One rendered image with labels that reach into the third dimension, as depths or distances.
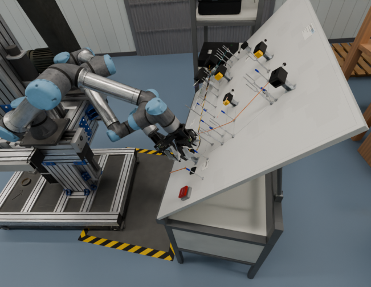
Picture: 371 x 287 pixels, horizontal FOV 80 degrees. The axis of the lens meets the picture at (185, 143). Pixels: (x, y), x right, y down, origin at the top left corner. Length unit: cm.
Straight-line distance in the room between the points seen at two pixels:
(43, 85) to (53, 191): 170
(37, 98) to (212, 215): 103
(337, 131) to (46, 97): 98
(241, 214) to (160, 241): 101
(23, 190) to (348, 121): 269
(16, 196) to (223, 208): 208
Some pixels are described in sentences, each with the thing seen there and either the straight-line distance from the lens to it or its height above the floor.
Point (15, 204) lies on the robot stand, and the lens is 274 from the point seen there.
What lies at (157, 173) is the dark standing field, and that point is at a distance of 253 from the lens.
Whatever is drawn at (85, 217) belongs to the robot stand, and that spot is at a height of 23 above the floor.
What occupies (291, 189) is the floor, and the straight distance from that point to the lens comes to 251.
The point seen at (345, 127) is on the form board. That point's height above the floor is 162.
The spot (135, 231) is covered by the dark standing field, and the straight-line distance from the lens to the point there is 227.
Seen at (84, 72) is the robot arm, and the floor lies 156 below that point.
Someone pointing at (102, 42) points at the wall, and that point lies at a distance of 504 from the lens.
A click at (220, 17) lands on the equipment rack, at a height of 146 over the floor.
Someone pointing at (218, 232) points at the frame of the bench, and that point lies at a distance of 132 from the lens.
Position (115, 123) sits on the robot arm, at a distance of 128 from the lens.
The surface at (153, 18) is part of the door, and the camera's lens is 456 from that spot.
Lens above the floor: 204
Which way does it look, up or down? 47 degrees down
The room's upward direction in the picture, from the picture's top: 7 degrees counter-clockwise
